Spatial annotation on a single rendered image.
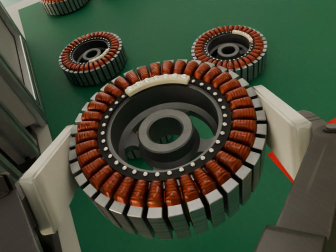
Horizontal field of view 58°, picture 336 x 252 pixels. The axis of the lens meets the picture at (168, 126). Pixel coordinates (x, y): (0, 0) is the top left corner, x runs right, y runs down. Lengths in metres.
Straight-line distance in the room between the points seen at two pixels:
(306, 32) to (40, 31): 0.53
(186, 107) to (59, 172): 0.09
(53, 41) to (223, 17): 0.34
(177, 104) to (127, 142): 0.04
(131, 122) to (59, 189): 0.07
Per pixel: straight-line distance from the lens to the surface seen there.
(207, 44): 0.49
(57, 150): 0.17
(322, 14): 0.61
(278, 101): 0.16
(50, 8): 0.77
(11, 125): 0.40
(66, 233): 0.39
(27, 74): 0.58
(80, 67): 0.51
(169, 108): 0.20
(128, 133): 0.20
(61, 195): 0.16
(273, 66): 0.49
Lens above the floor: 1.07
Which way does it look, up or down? 49 degrees down
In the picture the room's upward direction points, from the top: 16 degrees counter-clockwise
